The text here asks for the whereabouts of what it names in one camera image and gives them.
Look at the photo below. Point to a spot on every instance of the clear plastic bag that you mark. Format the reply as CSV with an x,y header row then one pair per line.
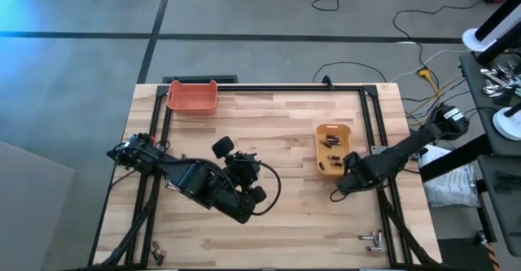
x,y
452,189

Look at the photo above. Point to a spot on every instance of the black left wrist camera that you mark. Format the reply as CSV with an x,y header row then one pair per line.
x,y
244,167

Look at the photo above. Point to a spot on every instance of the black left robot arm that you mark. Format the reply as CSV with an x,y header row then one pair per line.
x,y
195,181

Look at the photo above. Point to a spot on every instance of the yellow plastic bin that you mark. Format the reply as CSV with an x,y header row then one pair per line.
x,y
344,149

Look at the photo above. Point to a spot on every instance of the grey mounting plate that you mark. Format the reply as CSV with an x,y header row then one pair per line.
x,y
376,151

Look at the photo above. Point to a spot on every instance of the black diagonal bar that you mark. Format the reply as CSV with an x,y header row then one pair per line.
x,y
452,161

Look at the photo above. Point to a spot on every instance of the white tower fan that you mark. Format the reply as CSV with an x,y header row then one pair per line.
x,y
498,16

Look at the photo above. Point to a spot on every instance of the white round stand base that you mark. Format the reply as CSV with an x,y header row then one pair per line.
x,y
504,126
472,39

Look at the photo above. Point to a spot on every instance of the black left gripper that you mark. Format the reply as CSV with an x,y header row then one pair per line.
x,y
223,147

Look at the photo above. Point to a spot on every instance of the orange plastic bin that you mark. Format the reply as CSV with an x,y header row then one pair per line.
x,y
191,100

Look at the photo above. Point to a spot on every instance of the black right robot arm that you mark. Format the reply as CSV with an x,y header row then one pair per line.
x,y
407,149

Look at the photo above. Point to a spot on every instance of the black slotted bar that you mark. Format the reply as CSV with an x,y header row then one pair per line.
x,y
203,78

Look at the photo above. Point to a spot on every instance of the silver cutlery pile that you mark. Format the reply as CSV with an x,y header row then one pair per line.
x,y
494,86

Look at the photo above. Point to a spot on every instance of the black side table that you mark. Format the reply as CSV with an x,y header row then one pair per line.
x,y
500,189

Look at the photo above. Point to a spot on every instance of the yellow black striped post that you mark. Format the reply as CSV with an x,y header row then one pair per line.
x,y
490,254

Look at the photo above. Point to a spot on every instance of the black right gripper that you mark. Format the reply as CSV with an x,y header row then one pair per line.
x,y
351,163

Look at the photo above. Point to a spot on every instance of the grey board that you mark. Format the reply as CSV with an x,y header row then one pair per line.
x,y
28,214

